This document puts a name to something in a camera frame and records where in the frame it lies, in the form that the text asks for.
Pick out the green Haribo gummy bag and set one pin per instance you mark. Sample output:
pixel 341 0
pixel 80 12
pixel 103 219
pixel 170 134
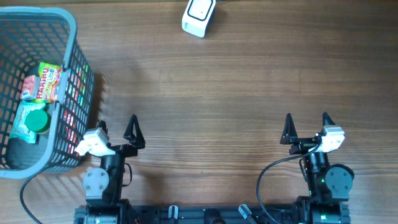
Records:
pixel 49 85

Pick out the white barcode scanner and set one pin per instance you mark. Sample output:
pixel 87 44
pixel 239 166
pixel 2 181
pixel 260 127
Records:
pixel 197 16

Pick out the green lid jar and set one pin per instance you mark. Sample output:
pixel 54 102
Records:
pixel 38 121

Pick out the small red white packet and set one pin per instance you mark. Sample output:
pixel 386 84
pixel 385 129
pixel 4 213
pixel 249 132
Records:
pixel 30 88

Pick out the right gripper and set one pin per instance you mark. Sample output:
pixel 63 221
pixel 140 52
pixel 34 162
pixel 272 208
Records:
pixel 290 136

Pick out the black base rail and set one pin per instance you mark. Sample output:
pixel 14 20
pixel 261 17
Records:
pixel 282 213

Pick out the grey plastic shopping basket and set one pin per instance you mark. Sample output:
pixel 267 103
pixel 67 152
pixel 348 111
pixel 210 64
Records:
pixel 30 35

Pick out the teal tissue pack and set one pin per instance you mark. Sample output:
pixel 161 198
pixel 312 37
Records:
pixel 19 129

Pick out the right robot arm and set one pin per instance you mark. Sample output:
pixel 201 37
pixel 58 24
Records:
pixel 328 184

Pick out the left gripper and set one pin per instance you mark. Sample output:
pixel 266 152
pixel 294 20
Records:
pixel 138 141

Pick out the red stick packet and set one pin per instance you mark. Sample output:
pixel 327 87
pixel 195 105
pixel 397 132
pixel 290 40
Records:
pixel 70 133

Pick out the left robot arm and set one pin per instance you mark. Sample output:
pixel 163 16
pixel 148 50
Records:
pixel 103 185

